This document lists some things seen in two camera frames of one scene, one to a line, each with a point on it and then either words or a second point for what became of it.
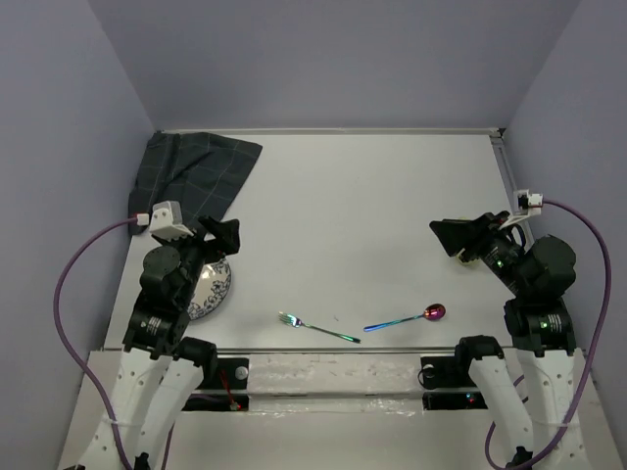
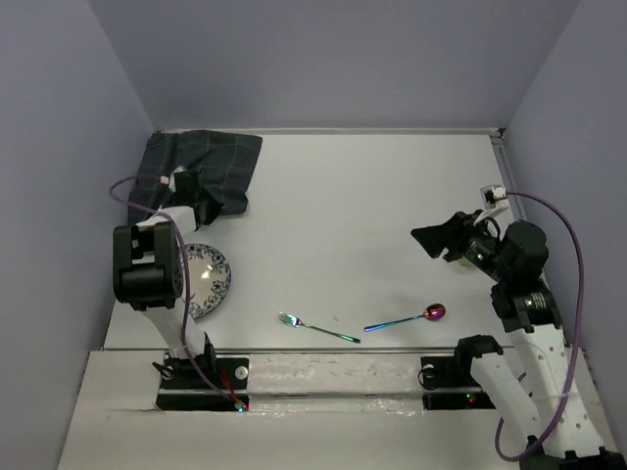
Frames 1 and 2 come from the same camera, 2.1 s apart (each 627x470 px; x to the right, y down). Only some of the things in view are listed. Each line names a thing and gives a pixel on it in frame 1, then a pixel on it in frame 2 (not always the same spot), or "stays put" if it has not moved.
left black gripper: x=227 y=239 to x=215 y=210
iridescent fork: x=297 y=322 stays put
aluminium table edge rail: x=340 y=131 stays put
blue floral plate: x=213 y=288 stays put
